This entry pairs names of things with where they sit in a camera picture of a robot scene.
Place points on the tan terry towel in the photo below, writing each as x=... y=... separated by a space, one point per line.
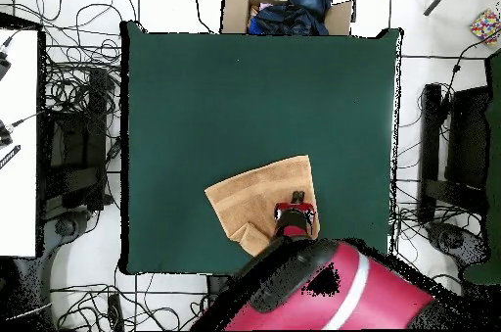
x=250 y=199

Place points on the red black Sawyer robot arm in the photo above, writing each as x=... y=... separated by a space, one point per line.
x=332 y=289

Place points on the black flat strip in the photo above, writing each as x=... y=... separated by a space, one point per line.
x=9 y=156

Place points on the dark green table cloth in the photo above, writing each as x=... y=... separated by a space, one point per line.
x=494 y=151
x=195 y=112

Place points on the black round floor base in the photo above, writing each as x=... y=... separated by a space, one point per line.
x=450 y=240

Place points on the dark blue clothes pile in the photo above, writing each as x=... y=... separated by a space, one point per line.
x=297 y=10

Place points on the brown cardboard box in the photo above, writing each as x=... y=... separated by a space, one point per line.
x=235 y=10

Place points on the colourful patterned cloth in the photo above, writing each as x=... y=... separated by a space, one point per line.
x=486 y=26

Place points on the white side table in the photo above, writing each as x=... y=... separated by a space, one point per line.
x=19 y=191

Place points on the black metal frame stand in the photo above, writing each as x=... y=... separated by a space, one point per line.
x=78 y=144
x=430 y=132

